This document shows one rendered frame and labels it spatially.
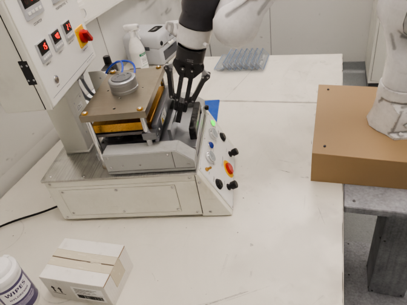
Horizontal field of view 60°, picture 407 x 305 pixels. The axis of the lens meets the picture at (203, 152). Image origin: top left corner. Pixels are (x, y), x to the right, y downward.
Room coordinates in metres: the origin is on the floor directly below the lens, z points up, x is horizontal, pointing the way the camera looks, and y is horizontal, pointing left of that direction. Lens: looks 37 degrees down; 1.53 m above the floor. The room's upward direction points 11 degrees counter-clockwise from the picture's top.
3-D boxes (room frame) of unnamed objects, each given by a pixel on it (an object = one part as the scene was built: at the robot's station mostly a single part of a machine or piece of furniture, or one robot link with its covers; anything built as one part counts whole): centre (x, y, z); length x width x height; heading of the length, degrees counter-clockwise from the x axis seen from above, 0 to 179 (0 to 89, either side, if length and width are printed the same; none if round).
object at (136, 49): (1.81, 0.24, 0.92); 0.09 x 0.08 x 0.25; 70
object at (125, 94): (0.95, 0.21, 1.08); 0.31 x 0.24 x 0.13; 168
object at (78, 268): (0.57, 0.35, 0.80); 0.19 x 0.13 x 0.09; 67
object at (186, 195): (0.94, 0.18, 0.84); 0.53 x 0.37 x 0.17; 78
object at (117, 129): (0.94, 0.18, 1.07); 0.22 x 0.17 x 0.10; 168
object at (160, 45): (1.95, 0.17, 0.88); 0.25 x 0.20 x 0.17; 61
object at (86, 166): (0.94, 0.22, 0.93); 0.46 x 0.35 x 0.01; 78
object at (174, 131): (0.92, 0.14, 0.97); 0.30 x 0.22 x 0.08; 78
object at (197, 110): (0.89, 0.01, 0.99); 0.15 x 0.02 x 0.04; 168
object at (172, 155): (0.78, 0.15, 0.97); 0.25 x 0.05 x 0.07; 78
